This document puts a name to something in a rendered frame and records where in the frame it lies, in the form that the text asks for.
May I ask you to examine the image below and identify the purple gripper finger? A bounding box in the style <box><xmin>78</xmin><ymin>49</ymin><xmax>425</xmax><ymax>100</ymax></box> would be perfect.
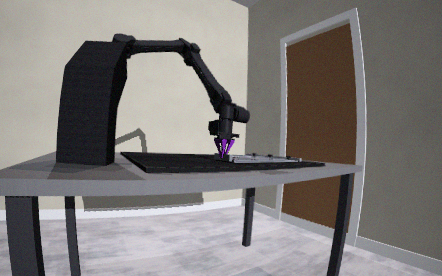
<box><xmin>214</xmin><ymin>139</ymin><xmax>227</xmax><ymax>158</ymax></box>
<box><xmin>224</xmin><ymin>140</ymin><xmax>235</xmax><ymax>154</ymax></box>

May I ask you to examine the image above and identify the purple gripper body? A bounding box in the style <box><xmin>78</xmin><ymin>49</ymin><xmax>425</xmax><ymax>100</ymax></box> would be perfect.
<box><xmin>210</xmin><ymin>119</ymin><xmax>239</xmax><ymax>140</ymax></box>

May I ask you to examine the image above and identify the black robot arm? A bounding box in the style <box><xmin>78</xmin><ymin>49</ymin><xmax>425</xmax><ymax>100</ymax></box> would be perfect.
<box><xmin>112</xmin><ymin>33</ymin><xmax>250</xmax><ymax>132</ymax></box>

